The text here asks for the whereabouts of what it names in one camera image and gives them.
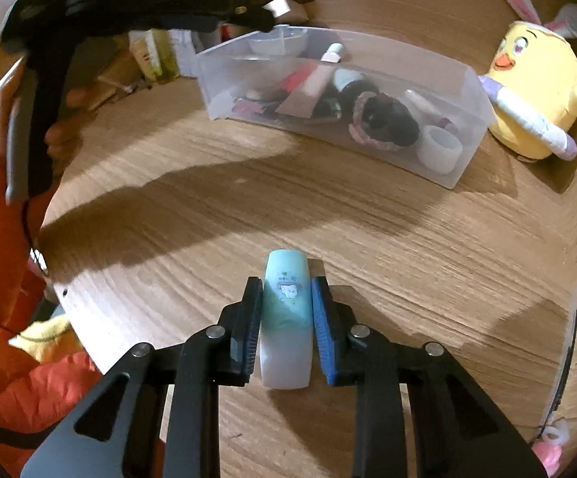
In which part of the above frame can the red flat packet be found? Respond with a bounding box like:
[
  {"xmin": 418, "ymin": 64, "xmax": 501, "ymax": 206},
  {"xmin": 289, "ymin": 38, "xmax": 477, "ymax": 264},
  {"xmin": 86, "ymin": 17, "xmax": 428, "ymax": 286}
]
[{"xmin": 275, "ymin": 67, "xmax": 314, "ymax": 96}]

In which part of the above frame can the yellow cloth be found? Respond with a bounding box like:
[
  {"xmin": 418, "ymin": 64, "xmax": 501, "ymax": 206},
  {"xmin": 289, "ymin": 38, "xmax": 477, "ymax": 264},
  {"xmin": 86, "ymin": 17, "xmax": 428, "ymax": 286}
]
[{"xmin": 8, "ymin": 314, "xmax": 83, "ymax": 364}]

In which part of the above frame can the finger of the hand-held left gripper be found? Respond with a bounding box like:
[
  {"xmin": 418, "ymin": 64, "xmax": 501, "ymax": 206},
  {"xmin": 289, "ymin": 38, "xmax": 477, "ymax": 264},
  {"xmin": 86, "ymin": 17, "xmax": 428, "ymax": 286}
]
[
  {"xmin": 229, "ymin": 0, "xmax": 316, "ymax": 17},
  {"xmin": 220, "ymin": 7, "xmax": 277, "ymax": 32}
]

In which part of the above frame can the yellow chick plush toy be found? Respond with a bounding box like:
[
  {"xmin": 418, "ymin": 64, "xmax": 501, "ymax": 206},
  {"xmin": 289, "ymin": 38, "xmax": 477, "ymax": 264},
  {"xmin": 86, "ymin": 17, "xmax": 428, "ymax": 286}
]
[{"xmin": 477, "ymin": 0, "xmax": 577, "ymax": 163}]

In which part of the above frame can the yellow spray bottle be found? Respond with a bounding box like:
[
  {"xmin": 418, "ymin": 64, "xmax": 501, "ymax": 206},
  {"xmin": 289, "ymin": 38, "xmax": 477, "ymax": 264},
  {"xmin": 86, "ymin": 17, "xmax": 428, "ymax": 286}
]
[{"xmin": 141, "ymin": 29, "xmax": 183, "ymax": 86}]

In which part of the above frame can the light blue printed tube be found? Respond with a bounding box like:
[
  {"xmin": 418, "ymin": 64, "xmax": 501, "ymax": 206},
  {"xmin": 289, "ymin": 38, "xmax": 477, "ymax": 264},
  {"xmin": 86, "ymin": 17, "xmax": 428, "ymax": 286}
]
[{"xmin": 259, "ymin": 249, "xmax": 314, "ymax": 390}]

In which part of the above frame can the small dark blue box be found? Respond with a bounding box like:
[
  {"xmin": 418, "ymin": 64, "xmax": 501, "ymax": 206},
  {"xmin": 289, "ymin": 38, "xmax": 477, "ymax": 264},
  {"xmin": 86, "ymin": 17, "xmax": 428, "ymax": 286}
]
[{"xmin": 231, "ymin": 98, "xmax": 282, "ymax": 121}]

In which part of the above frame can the person's left hand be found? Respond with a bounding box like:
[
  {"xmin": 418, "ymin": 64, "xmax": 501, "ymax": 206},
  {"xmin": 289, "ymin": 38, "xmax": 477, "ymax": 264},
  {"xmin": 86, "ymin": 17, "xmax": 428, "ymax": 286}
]
[{"xmin": 43, "ymin": 84, "xmax": 96, "ymax": 178}]

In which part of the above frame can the white tube with red end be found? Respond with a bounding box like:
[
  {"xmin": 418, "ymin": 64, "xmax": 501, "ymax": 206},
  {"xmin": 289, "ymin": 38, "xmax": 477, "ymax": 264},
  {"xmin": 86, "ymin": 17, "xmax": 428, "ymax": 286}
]
[{"xmin": 403, "ymin": 88, "xmax": 461, "ymax": 133}]

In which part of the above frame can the clear plastic storage bin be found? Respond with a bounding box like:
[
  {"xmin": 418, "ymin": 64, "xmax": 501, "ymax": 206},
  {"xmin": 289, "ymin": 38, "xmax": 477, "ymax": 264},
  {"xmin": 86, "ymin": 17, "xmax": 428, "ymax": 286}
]
[{"xmin": 196, "ymin": 24, "xmax": 497, "ymax": 190}]

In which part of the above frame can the pink cosmetic tube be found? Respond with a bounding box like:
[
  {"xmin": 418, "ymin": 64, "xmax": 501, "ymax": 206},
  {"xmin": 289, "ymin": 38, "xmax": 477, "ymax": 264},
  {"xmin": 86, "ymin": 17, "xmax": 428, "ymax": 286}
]
[{"xmin": 274, "ymin": 42, "xmax": 345, "ymax": 117}]

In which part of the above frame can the black and purple spray bottle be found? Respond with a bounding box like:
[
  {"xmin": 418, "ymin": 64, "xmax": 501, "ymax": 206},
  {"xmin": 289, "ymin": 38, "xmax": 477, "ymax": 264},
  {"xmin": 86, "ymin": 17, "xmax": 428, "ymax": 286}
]
[{"xmin": 365, "ymin": 96, "xmax": 422, "ymax": 148}]

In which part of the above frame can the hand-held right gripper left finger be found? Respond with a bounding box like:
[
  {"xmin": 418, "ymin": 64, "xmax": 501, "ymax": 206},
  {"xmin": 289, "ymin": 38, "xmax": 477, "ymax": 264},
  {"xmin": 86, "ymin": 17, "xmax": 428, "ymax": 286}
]
[{"xmin": 20, "ymin": 276, "xmax": 265, "ymax": 478}]

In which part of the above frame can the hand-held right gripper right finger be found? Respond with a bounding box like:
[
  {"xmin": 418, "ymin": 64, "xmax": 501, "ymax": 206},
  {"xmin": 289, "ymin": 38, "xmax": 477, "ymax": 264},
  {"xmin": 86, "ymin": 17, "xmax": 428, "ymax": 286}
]
[{"xmin": 311, "ymin": 276, "xmax": 544, "ymax": 478}]

